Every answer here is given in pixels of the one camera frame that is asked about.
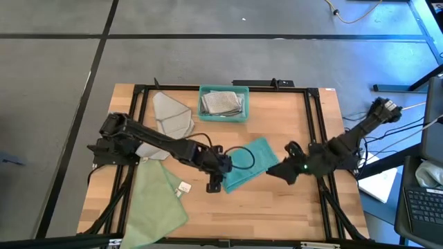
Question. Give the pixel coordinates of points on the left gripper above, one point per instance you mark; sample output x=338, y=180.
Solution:
x=214, y=164

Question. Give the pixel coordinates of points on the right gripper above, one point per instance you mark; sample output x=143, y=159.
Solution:
x=311, y=160

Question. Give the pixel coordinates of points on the teal microfiber towel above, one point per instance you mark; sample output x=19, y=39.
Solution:
x=263, y=154

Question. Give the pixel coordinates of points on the grey waffle microfiber towel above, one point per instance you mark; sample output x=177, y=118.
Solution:
x=221, y=102
x=169, y=110

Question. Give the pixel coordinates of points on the light green microfiber towel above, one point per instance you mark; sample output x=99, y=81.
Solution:
x=152, y=214

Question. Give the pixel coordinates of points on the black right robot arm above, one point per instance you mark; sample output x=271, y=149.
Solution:
x=360, y=133

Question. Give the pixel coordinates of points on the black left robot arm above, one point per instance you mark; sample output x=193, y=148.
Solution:
x=155, y=141

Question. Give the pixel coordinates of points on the teal mesh basket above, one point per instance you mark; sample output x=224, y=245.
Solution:
x=203, y=117

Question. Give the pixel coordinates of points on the black mounting bar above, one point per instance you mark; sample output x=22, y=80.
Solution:
x=256, y=83

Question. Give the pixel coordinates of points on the crumpled white cloth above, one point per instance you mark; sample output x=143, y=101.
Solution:
x=429, y=174

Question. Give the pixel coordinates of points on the dark laptop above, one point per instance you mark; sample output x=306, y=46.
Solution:
x=425, y=211

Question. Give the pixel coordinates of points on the silver metal bracket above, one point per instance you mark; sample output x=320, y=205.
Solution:
x=320, y=245

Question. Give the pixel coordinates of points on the black aluminium table frame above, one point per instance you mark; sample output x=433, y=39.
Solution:
x=140, y=89

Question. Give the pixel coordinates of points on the metal desk frame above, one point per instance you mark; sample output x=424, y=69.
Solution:
x=398, y=88

